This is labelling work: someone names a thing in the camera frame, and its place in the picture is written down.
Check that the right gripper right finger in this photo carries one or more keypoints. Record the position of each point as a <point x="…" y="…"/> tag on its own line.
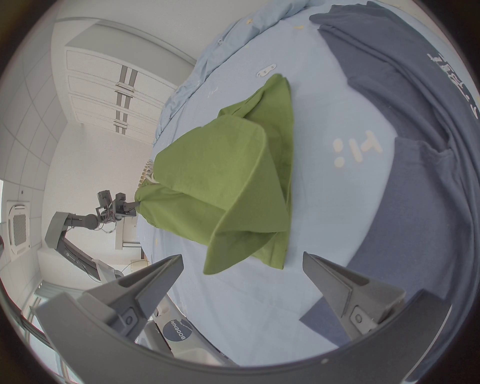
<point x="337" y="288"/>

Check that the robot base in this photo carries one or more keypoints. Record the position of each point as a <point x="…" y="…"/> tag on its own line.
<point x="180" y="330"/>

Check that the round woven basket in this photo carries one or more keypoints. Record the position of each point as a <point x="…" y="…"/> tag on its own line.
<point x="147" y="172"/>

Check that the dark blue garment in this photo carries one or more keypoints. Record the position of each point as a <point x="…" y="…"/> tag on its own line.
<point x="412" y="112"/>

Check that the ceiling air conditioner vent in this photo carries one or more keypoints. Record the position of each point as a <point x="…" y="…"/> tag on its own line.
<point x="18" y="228"/>

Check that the green shorts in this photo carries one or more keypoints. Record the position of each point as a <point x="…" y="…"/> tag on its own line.
<point x="210" y="168"/>

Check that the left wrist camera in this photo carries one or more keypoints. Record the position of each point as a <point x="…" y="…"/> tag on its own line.
<point x="120" y="198"/>

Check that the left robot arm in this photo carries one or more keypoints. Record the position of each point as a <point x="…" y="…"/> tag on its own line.
<point x="56" y="228"/>

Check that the window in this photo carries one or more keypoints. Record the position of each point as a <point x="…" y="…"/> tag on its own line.
<point x="41" y="290"/>

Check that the pale blue quilt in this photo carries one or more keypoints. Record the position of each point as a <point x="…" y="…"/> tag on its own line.
<point x="202" y="71"/>

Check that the white wardrobe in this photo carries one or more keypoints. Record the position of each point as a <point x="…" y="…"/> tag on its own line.
<point x="97" y="90"/>

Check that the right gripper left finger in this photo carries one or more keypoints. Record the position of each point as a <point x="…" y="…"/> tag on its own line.
<point x="150" y="288"/>

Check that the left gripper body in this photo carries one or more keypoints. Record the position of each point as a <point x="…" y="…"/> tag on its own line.
<point x="125" y="210"/>

